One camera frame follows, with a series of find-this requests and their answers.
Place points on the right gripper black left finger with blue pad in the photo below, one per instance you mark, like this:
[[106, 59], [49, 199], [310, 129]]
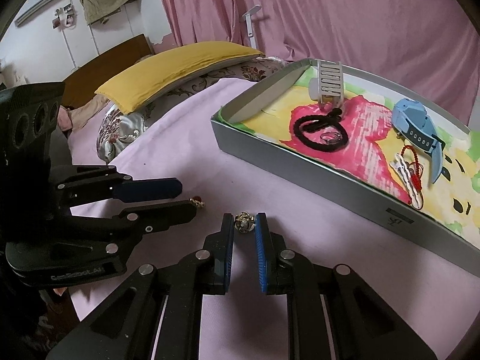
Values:
[[204, 272]]

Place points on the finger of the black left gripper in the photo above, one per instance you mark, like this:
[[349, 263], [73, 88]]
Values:
[[82, 184], [131, 224]]

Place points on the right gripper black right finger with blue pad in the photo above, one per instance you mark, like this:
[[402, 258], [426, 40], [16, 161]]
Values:
[[283, 271]]

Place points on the red gem earring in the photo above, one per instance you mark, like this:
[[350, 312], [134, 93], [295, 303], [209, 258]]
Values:
[[197, 201]]

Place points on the brown wooden headboard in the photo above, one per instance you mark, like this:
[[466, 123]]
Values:
[[80, 86]]

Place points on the yellow pillow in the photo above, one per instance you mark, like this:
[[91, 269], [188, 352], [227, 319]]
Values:
[[153, 77]]

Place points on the grey shallow box tray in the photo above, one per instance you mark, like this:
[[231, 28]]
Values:
[[325, 181]]

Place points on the white flat hair clip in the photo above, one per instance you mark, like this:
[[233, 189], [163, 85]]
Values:
[[410, 181]]

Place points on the white claw hair clip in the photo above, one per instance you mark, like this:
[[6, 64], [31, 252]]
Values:
[[327, 87]]

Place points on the blue claw hair clip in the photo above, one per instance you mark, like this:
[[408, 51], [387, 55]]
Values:
[[410, 119]]

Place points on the pink curtain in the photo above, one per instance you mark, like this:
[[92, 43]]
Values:
[[428, 46]]

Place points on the wall photos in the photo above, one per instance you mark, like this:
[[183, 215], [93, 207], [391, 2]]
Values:
[[65, 17]]

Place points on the white window handle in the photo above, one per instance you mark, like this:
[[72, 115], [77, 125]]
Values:
[[247, 19]]

